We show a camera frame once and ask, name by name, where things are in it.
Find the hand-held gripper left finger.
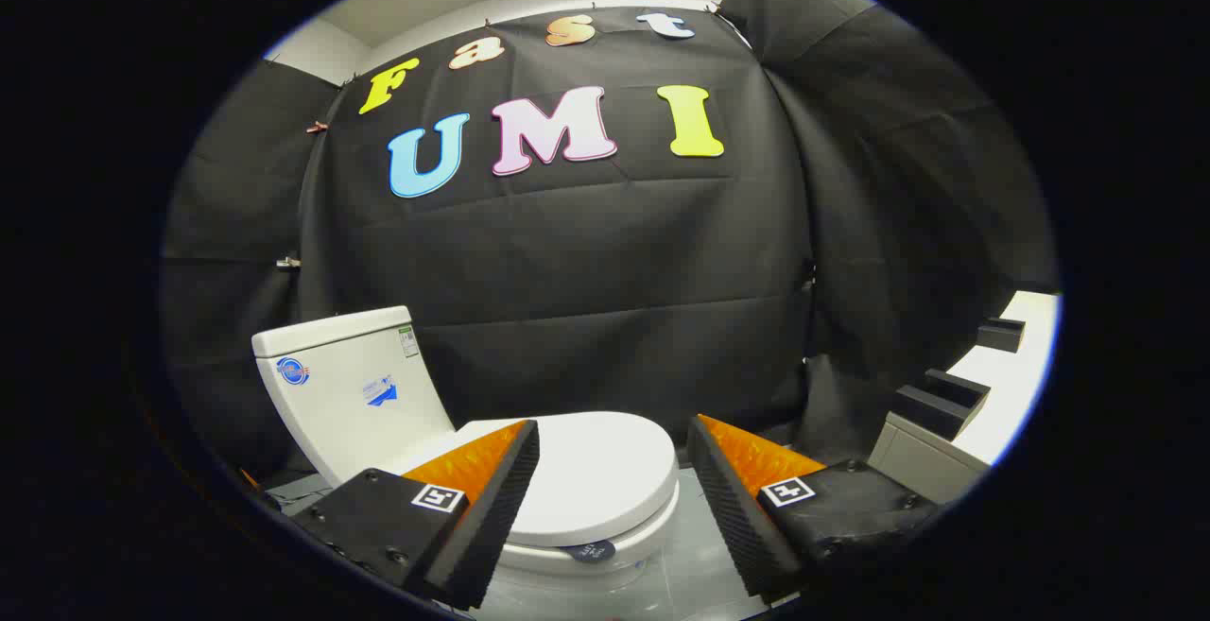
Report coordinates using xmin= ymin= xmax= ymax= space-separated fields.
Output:
xmin=288 ymin=418 xmax=542 ymax=611

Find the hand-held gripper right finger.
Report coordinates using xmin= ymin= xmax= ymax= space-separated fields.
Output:
xmin=685 ymin=413 xmax=946 ymax=603

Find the white toilet tank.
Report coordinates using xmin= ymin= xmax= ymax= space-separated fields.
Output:
xmin=251 ymin=306 xmax=459 ymax=492

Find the black backdrop cloth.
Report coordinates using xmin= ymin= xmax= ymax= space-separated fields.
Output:
xmin=161 ymin=0 xmax=1060 ymax=485

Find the black cabinet handle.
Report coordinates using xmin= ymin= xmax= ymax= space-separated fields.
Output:
xmin=892 ymin=369 xmax=992 ymax=440
xmin=977 ymin=318 xmax=1027 ymax=354

